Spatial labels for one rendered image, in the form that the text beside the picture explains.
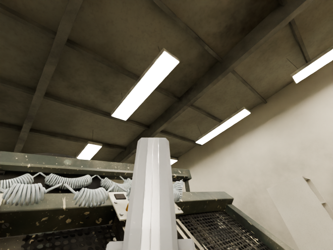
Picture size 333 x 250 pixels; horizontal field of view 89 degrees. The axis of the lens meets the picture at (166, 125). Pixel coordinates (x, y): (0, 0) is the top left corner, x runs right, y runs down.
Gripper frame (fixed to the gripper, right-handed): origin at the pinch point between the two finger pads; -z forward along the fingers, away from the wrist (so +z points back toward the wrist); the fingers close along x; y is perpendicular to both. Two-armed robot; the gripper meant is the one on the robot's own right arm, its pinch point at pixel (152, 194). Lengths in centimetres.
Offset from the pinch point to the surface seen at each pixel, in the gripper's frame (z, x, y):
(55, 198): -30, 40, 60
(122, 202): -33, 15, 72
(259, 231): -31, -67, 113
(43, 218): -22, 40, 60
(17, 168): -29, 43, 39
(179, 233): -22, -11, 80
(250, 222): -37, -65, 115
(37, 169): -31, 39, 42
